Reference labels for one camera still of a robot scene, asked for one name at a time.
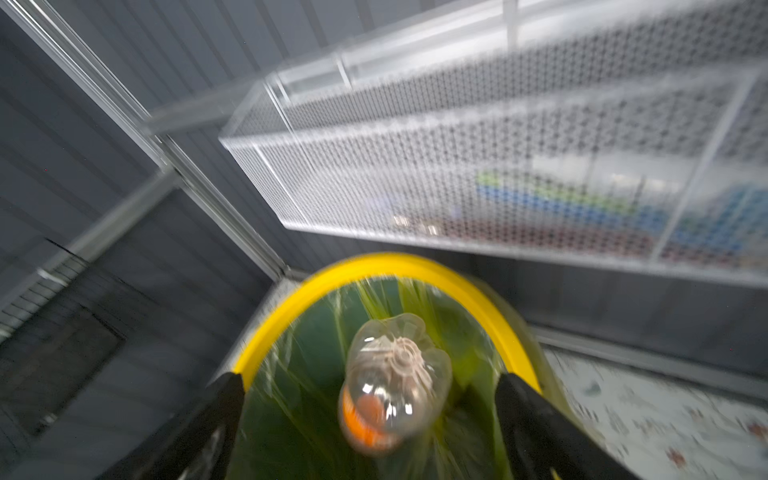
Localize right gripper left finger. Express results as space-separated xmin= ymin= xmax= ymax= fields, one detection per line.
xmin=99 ymin=372 xmax=245 ymax=479

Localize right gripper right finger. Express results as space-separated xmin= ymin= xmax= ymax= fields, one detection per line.
xmin=495 ymin=373 xmax=637 ymax=480

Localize orange soda bottle front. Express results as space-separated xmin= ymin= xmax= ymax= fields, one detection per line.
xmin=338 ymin=313 xmax=453 ymax=456

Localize teal bin with yellow rim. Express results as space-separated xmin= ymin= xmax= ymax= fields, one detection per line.
xmin=230 ymin=251 xmax=544 ymax=480

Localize items in white basket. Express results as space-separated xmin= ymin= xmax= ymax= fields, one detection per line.
xmin=365 ymin=153 xmax=767 ymax=265

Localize black wire basket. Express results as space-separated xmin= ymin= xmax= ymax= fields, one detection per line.
xmin=1 ymin=241 xmax=125 ymax=438

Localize white wire mesh basket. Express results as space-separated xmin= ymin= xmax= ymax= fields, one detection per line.
xmin=220 ymin=1 xmax=767 ymax=288

